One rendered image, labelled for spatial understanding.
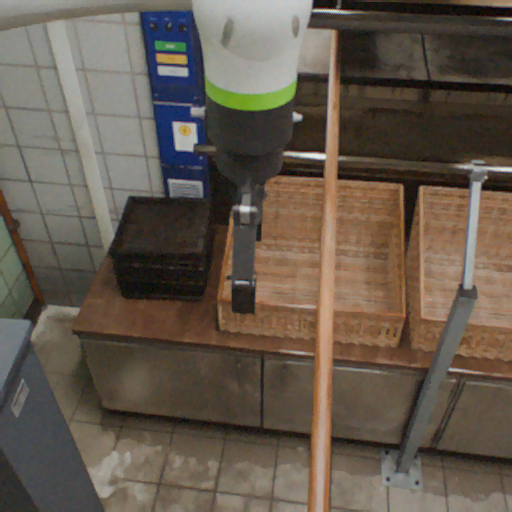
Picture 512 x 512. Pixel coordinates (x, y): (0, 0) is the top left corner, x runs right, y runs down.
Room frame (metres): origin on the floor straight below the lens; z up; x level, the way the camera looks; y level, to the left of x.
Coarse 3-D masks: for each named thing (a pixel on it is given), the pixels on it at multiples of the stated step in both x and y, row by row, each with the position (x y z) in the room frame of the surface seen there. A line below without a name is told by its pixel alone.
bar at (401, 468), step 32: (288, 160) 1.23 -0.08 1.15; (320, 160) 1.22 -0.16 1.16; (352, 160) 1.21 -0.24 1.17; (384, 160) 1.20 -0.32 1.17; (416, 160) 1.20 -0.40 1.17; (480, 192) 1.14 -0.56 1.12; (448, 320) 0.97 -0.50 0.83; (448, 352) 0.94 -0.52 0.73; (416, 416) 0.95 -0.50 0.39; (384, 448) 1.04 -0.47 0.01; (416, 448) 0.94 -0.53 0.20; (384, 480) 0.92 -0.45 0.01; (416, 480) 0.92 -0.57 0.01
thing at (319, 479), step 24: (336, 48) 1.75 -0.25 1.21; (336, 72) 1.60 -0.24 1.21; (336, 96) 1.46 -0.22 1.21; (336, 120) 1.34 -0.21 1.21; (336, 144) 1.23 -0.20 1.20; (336, 168) 1.13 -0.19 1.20; (336, 192) 1.04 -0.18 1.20; (312, 432) 0.45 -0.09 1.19; (312, 456) 0.41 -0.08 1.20; (312, 480) 0.37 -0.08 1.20; (312, 504) 0.34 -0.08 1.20
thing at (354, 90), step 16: (304, 80) 1.61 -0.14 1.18; (320, 80) 1.61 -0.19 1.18; (352, 80) 1.60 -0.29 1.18; (368, 80) 1.60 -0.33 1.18; (384, 80) 1.60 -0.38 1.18; (400, 80) 1.60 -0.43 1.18; (416, 80) 1.60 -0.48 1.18; (432, 80) 1.60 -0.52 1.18; (352, 96) 1.58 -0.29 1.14; (368, 96) 1.57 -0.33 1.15; (384, 96) 1.57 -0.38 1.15; (400, 96) 1.56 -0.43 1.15; (416, 96) 1.55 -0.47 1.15; (432, 96) 1.55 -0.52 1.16; (448, 96) 1.54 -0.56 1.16; (464, 96) 1.54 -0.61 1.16; (480, 96) 1.53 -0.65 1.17; (496, 96) 1.52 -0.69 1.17
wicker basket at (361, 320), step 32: (288, 192) 1.55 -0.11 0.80; (320, 192) 1.54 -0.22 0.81; (352, 192) 1.53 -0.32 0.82; (288, 224) 1.52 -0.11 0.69; (320, 224) 1.51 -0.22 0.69; (352, 224) 1.50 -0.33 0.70; (384, 224) 1.49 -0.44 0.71; (224, 256) 1.27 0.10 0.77; (256, 256) 1.46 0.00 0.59; (288, 256) 1.46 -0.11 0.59; (352, 256) 1.46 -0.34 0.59; (384, 256) 1.45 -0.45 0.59; (224, 288) 1.20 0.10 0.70; (288, 288) 1.30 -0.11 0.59; (352, 288) 1.30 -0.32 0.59; (224, 320) 1.13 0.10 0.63; (256, 320) 1.12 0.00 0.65; (288, 320) 1.17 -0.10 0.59; (352, 320) 1.08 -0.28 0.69; (384, 320) 1.07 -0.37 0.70
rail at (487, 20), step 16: (320, 16) 1.45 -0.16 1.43; (336, 16) 1.45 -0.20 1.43; (352, 16) 1.44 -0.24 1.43; (368, 16) 1.44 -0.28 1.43; (384, 16) 1.43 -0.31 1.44; (400, 16) 1.43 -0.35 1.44; (416, 16) 1.42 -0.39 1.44; (432, 16) 1.42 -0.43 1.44; (448, 16) 1.41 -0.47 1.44; (464, 16) 1.41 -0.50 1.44; (480, 16) 1.41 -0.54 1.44; (496, 16) 1.41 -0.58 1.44
